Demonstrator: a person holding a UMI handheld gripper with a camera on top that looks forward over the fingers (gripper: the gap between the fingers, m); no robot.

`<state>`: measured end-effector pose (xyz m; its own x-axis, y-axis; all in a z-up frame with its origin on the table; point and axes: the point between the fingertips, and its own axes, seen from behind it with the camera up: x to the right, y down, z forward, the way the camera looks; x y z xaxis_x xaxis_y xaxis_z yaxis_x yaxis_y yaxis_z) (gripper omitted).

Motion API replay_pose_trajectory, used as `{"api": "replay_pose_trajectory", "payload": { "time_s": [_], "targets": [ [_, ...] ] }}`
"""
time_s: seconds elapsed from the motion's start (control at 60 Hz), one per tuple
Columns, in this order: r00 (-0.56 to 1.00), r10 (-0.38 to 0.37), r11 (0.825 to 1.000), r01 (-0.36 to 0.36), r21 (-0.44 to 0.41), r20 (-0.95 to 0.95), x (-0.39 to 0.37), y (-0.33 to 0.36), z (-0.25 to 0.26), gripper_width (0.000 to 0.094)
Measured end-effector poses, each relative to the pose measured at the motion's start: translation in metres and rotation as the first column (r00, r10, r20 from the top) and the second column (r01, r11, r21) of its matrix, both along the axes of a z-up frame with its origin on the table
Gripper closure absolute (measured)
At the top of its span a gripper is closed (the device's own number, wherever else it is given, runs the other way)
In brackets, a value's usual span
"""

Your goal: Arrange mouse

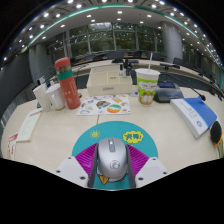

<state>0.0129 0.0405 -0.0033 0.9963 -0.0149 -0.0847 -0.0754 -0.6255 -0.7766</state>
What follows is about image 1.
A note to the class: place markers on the white lidded mug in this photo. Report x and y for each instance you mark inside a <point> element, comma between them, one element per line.
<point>56,97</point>

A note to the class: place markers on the grey desk microphone unit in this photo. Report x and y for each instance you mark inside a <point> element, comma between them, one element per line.
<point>166,92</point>

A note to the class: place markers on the white booklet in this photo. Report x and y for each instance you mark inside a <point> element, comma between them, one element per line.
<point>30,124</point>

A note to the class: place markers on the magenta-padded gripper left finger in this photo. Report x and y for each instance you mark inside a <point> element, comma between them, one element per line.
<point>86,158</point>

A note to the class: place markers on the silver computer mouse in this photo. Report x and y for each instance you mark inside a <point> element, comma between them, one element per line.
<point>112,160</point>

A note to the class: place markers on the dark office chairs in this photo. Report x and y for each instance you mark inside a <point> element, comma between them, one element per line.
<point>115,56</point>

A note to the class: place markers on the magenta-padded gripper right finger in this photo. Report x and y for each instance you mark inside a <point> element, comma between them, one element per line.
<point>138,159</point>

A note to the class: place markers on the blue and white book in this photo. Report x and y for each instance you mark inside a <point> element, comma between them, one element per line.
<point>196,115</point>

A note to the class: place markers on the black handheld microphone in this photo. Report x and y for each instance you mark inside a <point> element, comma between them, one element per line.
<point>216,131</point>

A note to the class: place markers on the green and white paper cup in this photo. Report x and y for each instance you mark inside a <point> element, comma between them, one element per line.
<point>147,88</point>

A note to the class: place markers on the long curved conference table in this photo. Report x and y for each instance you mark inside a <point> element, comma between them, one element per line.
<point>143,63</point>

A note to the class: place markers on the red bottle with green band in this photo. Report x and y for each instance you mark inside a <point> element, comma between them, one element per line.
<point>69,88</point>

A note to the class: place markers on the white cardboard box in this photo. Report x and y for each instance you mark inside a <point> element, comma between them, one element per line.
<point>108,85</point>

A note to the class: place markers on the red and white magazine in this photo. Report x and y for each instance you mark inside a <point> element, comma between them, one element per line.
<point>12,146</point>

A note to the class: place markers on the round teal cartoon mouse pad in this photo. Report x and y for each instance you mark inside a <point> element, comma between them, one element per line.
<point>111,130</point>

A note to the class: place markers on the ceiling lights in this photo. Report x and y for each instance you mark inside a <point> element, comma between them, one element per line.
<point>88,15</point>

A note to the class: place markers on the colourful sticker sheet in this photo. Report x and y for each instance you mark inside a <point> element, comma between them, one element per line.
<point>103,105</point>

